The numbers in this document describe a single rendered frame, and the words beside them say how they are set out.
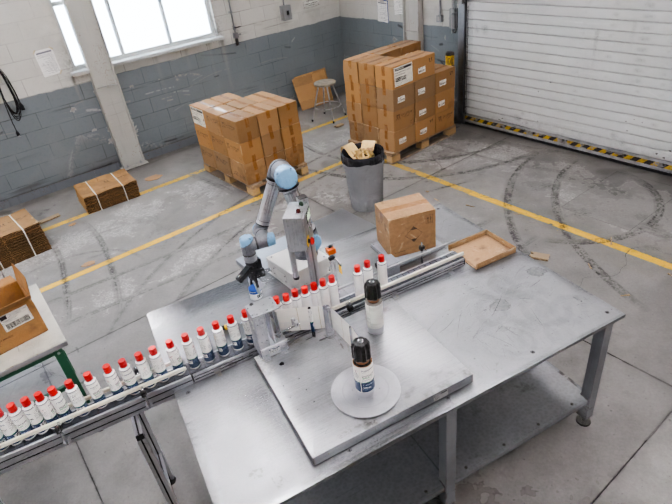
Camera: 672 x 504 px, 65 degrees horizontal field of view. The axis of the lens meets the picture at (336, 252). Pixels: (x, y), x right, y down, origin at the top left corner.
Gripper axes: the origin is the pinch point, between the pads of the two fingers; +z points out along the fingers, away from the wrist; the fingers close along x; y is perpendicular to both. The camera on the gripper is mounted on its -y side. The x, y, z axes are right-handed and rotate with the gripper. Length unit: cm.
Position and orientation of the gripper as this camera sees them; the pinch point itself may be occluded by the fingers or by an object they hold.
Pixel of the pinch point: (254, 290)
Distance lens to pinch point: 308.8
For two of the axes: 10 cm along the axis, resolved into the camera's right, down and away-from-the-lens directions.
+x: -6.2, -3.7, 7.0
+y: 7.8, -4.1, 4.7
